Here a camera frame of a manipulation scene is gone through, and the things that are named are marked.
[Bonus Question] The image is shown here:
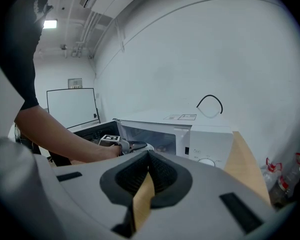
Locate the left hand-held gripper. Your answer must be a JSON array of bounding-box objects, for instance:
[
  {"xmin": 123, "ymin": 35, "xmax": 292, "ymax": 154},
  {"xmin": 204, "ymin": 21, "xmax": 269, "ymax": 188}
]
[{"xmin": 99, "ymin": 134, "xmax": 149, "ymax": 156}]

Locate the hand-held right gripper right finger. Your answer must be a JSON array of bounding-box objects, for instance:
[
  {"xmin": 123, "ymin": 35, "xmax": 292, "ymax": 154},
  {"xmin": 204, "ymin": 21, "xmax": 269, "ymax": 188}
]
[{"xmin": 136, "ymin": 149, "xmax": 297, "ymax": 240}]

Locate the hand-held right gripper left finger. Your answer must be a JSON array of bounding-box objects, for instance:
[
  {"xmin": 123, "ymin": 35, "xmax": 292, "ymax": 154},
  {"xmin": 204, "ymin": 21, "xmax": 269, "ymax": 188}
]
[{"xmin": 0, "ymin": 138, "xmax": 150, "ymax": 240}]

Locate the white microwave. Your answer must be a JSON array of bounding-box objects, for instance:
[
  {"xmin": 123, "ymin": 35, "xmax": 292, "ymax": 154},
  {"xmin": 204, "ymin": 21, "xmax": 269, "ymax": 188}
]
[{"xmin": 73, "ymin": 108, "xmax": 235, "ymax": 170}]

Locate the person's left forearm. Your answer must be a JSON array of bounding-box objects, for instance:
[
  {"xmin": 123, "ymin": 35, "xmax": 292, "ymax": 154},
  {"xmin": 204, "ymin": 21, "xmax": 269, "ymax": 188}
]
[{"xmin": 14, "ymin": 105, "xmax": 121, "ymax": 164}]

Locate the whiteboard on black stand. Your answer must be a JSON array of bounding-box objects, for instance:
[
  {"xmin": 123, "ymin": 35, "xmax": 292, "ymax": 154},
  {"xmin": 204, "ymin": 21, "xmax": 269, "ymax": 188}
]
[{"xmin": 46, "ymin": 87, "xmax": 101, "ymax": 130}]

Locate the person's black shirt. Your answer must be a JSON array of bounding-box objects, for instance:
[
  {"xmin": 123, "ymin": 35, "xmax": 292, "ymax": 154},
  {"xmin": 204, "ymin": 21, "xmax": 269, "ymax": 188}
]
[{"xmin": 0, "ymin": 0, "xmax": 54, "ymax": 111}]

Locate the ceiling light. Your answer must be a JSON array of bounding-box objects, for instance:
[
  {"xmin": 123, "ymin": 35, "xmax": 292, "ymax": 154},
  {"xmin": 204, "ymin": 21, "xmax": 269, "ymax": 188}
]
[{"xmin": 42, "ymin": 19, "xmax": 59, "ymax": 30}]

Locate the black power cable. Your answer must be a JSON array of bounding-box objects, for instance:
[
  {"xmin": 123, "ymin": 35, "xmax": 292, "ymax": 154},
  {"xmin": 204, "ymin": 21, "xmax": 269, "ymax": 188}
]
[{"xmin": 196, "ymin": 94, "xmax": 224, "ymax": 115}]

